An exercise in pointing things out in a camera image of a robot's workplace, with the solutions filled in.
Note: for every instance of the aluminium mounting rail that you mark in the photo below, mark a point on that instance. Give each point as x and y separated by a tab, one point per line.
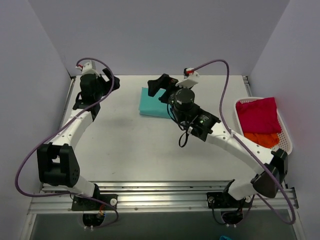
148	197

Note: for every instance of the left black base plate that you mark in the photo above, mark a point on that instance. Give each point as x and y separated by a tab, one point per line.
84	204

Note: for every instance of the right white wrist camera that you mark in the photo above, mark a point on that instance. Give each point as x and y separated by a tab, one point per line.
190	79

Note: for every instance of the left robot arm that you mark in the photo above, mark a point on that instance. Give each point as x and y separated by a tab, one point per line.
57	161

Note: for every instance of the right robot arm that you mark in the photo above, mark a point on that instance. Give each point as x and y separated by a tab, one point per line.
270	166

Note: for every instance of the white plastic basket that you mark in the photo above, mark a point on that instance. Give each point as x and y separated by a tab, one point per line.
285	142

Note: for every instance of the magenta t-shirt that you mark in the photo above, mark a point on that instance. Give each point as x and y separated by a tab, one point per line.
259	116

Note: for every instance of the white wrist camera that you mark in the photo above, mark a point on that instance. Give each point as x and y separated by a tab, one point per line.
87	68
190	79

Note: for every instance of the teal t-shirt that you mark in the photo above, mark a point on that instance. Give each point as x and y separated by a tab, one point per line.
151	106

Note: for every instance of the orange t-shirt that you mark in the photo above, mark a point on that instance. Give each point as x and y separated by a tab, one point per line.
265	140

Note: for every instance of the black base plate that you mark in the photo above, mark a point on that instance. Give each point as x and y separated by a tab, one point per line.
223	200
84	204

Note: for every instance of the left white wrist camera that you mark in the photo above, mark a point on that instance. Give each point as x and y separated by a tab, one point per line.
87	68

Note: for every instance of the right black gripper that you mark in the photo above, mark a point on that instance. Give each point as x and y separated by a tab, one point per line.
164	88

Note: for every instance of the teal object at bottom edge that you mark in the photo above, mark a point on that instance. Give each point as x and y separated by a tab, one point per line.
223	237

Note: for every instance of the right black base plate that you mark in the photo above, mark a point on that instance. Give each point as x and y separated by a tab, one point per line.
223	200

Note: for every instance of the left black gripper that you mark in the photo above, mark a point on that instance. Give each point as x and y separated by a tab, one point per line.
105	81

